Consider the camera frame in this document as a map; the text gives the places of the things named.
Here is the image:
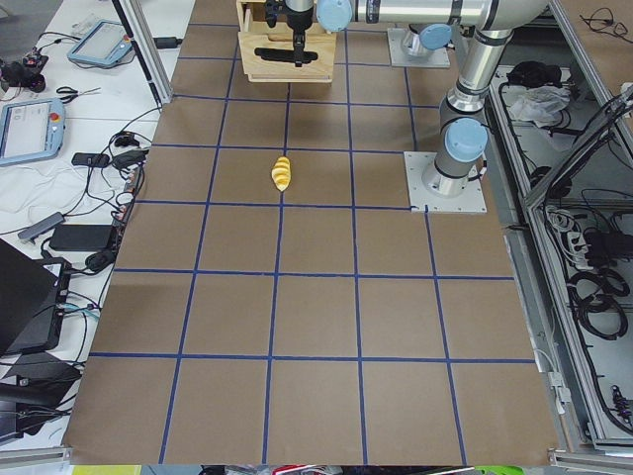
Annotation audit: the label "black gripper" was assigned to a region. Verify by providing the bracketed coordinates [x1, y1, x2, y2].
[264, 0, 315, 67]

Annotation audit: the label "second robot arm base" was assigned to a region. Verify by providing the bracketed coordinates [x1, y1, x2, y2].
[402, 24, 452, 60]

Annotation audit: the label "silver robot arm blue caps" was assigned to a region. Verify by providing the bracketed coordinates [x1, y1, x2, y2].
[264, 1, 547, 198]

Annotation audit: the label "wooden drawer cabinet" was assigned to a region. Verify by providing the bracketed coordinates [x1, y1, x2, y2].
[236, 1, 337, 83]

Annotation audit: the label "yellow toy croissant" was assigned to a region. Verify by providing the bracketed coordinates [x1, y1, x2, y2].
[271, 156, 292, 192]

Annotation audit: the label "far blue teach pendant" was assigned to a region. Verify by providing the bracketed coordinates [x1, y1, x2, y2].
[66, 20, 133, 68]

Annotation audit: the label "blue teach pendant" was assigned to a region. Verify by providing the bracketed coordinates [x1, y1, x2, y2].
[66, 20, 133, 68]
[1, 98, 65, 166]

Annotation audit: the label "black cloth bundle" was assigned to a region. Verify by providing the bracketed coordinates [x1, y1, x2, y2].
[506, 61, 562, 88]

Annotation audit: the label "black phone device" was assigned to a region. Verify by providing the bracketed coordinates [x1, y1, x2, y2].
[71, 152, 111, 168]

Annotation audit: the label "crumpled white cloth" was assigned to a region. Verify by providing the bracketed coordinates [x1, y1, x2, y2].
[508, 86, 571, 127]

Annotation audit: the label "near blue teach pendant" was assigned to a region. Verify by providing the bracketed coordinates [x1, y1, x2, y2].
[1, 98, 65, 166]

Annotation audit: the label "black power brick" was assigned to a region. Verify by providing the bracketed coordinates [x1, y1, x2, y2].
[49, 225, 113, 251]

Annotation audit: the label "grey usb hub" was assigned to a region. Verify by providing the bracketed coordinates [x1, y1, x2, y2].
[18, 212, 65, 241]

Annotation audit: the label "white power strip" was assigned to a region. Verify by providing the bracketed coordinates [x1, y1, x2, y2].
[565, 231, 591, 270]

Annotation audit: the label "black laptop computer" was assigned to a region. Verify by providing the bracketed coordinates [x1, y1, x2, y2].
[1, 241, 70, 356]

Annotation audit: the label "black handled scissors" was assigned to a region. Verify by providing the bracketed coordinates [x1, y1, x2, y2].
[55, 86, 101, 104]

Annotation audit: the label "coiled black cables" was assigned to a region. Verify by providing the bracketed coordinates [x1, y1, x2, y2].
[568, 269, 627, 342]

